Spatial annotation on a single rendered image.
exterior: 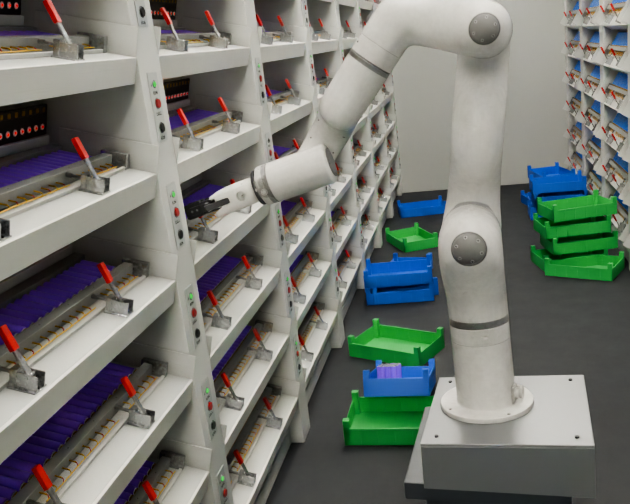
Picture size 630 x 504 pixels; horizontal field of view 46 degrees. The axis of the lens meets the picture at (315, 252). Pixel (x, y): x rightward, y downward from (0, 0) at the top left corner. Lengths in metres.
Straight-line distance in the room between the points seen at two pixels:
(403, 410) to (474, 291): 0.99
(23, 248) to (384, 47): 0.77
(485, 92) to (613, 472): 1.10
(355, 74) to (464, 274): 0.43
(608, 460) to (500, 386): 0.67
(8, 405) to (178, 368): 0.52
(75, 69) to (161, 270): 0.42
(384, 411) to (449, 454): 0.93
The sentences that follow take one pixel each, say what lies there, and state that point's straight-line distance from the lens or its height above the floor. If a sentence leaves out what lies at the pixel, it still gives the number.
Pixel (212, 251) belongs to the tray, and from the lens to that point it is 1.58.
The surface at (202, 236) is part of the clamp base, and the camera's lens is 1.61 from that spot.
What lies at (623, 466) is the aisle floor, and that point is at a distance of 2.15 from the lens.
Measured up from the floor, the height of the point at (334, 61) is 1.06.
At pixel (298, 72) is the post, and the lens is 2.68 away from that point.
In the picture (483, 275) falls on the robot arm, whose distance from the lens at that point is 1.43.
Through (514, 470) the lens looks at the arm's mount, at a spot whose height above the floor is 0.33.
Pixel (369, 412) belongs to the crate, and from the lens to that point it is 2.41.
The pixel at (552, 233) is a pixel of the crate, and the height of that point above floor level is 0.18.
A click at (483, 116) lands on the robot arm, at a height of 0.98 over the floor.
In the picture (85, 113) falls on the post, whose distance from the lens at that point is 1.39.
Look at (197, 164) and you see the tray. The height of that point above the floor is 0.93.
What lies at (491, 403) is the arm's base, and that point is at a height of 0.41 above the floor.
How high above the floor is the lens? 1.13
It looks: 15 degrees down
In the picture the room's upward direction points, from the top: 7 degrees counter-clockwise
